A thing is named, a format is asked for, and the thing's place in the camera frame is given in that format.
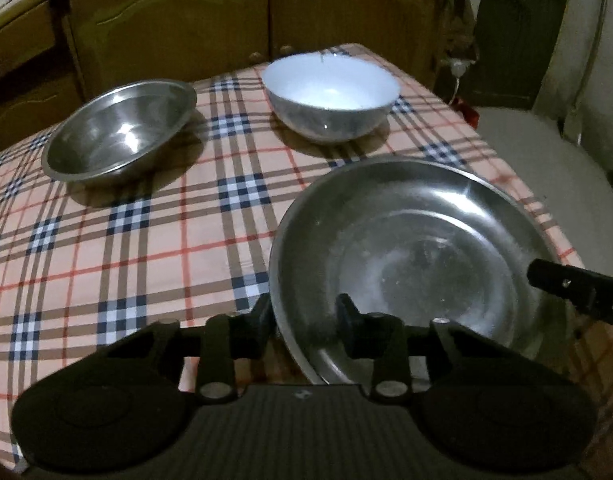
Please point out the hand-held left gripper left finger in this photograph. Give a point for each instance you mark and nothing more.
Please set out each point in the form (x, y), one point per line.
(264, 322)

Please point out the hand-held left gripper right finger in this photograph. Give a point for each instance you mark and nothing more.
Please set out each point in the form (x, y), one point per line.
(345, 320)

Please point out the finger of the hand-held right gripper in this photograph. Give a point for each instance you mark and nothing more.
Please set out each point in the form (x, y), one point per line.
(556, 280)

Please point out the large steel bowl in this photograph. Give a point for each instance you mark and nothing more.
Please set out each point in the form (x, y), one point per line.
(411, 240)

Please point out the white bowl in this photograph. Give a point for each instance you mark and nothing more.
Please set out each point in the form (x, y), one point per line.
(331, 90)

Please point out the small steel bowl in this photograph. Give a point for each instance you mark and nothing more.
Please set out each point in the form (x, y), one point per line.
(111, 132)

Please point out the plaid tablecloth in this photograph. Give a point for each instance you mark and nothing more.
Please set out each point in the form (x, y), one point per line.
(151, 240)

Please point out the small red object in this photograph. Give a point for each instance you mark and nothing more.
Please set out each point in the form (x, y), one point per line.
(470, 113)

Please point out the dark door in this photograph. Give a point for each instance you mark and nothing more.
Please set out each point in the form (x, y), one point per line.
(516, 35)

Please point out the wooden cabinet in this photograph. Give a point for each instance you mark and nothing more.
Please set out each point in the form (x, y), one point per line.
(186, 20)

